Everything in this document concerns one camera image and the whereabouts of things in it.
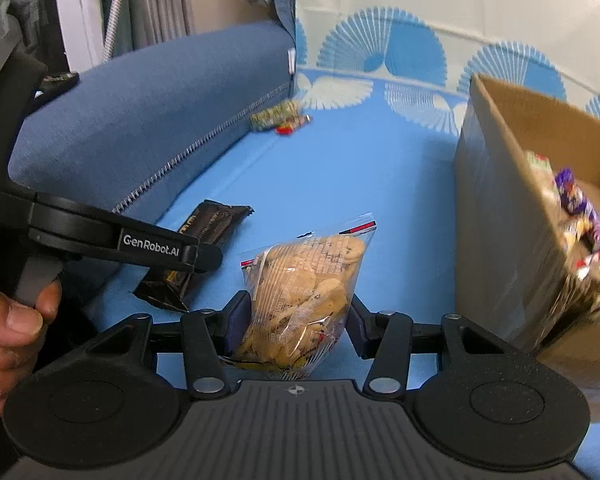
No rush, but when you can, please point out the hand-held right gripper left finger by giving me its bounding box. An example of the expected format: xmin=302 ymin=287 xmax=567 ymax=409
xmin=86 ymin=290 xmax=253 ymax=397

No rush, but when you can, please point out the person's left hand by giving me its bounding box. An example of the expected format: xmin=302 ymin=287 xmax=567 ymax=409
xmin=0 ymin=280 xmax=63 ymax=421

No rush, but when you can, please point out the pile of colourful snack packets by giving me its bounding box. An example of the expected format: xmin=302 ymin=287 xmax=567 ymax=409
xmin=524 ymin=149 xmax=600 ymax=313

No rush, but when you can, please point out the cardboard box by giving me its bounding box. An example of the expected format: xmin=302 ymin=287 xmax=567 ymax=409
xmin=454 ymin=74 xmax=600 ymax=392

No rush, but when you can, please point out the corrugated metal hose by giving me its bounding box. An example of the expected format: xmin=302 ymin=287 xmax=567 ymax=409
xmin=102 ymin=0 xmax=129 ymax=59

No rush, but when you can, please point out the small red yellow candy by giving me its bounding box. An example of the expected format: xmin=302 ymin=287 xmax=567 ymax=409
xmin=275 ymin=114 xmax=313 ymax=136

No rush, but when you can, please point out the black snack packet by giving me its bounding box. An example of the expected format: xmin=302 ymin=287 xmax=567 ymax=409
xmin=132 ymin=200 xmax=255 ymax=314

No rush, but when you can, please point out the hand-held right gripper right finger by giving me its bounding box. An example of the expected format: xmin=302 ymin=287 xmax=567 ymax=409
xmin=348 ymin=295 xmax=529 ymax=396

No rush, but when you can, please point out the blue fan-patterned blanket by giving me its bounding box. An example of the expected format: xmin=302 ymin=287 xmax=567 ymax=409
xmin=77 ymin=0 xmax=600 ymax=480

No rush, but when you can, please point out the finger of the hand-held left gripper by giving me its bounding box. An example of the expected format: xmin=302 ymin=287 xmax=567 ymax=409
xmin=80 ymin=217 xmax=225 ymax=275

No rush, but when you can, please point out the green nut packet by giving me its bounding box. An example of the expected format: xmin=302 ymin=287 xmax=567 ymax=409
xmin=250 ymin=100 xmax=301 ymax=133

